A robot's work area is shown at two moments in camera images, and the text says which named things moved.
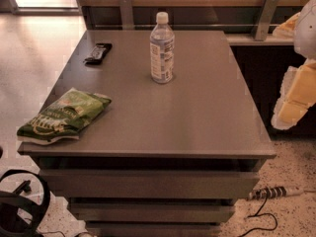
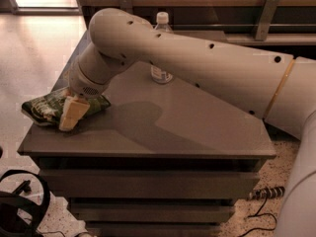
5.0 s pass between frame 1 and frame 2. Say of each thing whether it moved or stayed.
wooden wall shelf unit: stayed
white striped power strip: stayed
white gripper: moved
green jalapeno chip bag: moved
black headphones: stayed
